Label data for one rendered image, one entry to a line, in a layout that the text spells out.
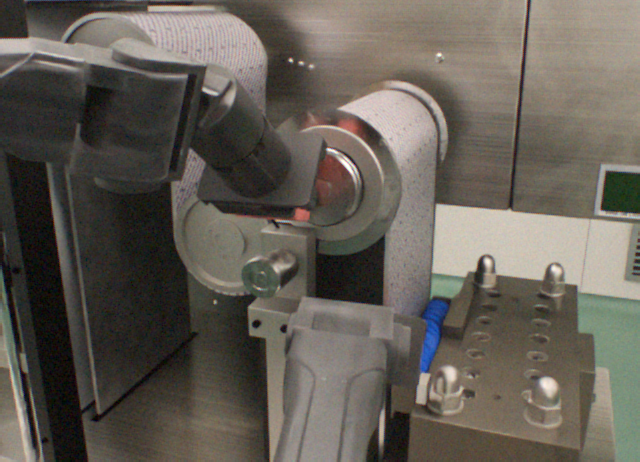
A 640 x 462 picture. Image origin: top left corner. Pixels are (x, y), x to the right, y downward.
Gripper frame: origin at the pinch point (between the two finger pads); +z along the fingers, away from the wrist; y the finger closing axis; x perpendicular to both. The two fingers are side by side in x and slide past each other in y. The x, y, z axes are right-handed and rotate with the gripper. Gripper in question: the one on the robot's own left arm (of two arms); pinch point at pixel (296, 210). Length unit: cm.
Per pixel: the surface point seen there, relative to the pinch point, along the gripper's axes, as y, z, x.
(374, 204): 6.4, 3.0, 2.4
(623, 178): 30.0, 31.6, 20.3
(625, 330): 49, 271, 61
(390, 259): 7.4, 8.2, -1.3
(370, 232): 5.8, 5.2, 0.3
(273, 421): -4.3, 15.1, -18.5
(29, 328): -26.4, -0.1, -14.8
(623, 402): 46, 222, 21
